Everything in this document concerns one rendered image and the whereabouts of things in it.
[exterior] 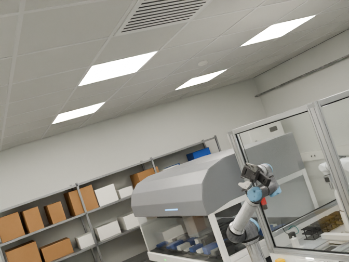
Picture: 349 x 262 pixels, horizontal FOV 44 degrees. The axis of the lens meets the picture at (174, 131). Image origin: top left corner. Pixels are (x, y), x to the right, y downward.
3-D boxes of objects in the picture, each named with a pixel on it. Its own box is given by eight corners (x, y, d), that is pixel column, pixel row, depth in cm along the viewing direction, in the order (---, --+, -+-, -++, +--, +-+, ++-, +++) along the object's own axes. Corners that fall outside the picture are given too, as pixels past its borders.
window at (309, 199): (361, 254, 270) (309, 109, 274) (274, 247, 346) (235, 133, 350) (361, 254, 270) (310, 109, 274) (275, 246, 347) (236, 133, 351)
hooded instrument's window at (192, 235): (225, 265, 373) (207, 215, 375) (148, 251, 531) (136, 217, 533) (317, 217, 425) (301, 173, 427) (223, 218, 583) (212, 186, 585)
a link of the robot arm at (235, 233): (216, 237, 266) (247, 183, 237) (228, 231, 273) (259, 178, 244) (228, 252, 260) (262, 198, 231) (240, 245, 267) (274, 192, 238)
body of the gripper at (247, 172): (239, 178, 235) (247, 174, 245) (253, 184, 231) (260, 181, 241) (243, 165, 233) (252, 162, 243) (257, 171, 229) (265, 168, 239)
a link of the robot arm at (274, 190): (264, 201, 245) (255, 183, 247) (276, 195, 252) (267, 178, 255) (273, 196, 239) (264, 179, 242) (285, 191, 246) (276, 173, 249)
